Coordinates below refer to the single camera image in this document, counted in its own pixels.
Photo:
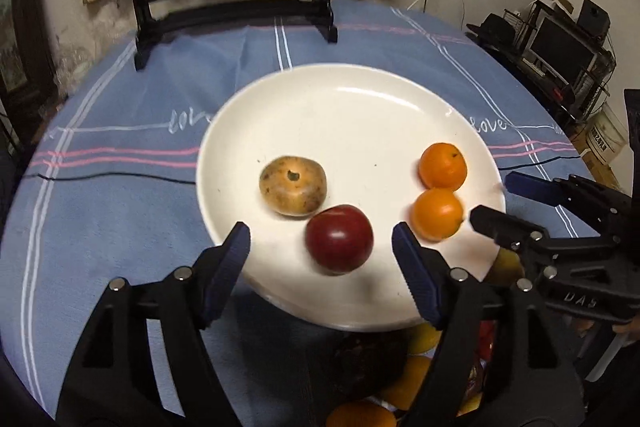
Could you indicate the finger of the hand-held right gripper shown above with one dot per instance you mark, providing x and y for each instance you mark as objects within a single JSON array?
[
  {"x": 530, "y": 187},
  {"x": 500, "y": 224}
]

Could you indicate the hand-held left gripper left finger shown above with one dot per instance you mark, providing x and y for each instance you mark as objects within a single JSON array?
[{"x": 235, "y": 252}]

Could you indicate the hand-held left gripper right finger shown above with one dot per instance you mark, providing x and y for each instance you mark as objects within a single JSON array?
[{"x": 415, "y": 267}]

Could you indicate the dark red plum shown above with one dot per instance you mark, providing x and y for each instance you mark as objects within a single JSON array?
[{"x": 340, "y": 239}]

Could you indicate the tan spotted round fruit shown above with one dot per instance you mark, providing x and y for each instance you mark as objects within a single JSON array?
[{"x": 292, "y": 187}]

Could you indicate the white oval plate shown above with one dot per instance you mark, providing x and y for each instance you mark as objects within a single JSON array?
[{"x": 350, "y": 122}]

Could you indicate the yellow-green round fruit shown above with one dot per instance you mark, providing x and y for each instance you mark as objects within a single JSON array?
[{"x": 505, "y": 267}]

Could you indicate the small yellow fruit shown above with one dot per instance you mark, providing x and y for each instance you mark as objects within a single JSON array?
[{"x": 425, "y": 338}]

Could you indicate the white plastic bucket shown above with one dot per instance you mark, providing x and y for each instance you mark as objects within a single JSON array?
[{"x": 607, "y": 134}]

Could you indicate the red cherry tomato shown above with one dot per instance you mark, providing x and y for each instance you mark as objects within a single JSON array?
[{"x": 486, "y": 342}]

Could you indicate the large orange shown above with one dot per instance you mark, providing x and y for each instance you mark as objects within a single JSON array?
[{"x": 407, "y": 382}]

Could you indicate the blue striped tablecloth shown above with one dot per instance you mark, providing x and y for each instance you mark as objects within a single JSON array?
[{"x": 125, "y": 217}]

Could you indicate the black computer desk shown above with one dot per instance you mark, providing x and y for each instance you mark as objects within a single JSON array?
[{"x": 505, "y": 52}]

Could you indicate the computer monitor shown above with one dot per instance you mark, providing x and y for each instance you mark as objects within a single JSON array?
[{"x": 562, "y": 47}]

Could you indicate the black hat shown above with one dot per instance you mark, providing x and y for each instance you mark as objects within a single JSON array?
[{"x": 495, "y": 29}]

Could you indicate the black speaker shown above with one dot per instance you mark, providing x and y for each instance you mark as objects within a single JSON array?
[{"x": 595, "y": 17}]

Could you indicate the dark framed picture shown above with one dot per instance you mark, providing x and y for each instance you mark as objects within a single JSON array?
[{"x": 12, "y": 37}]

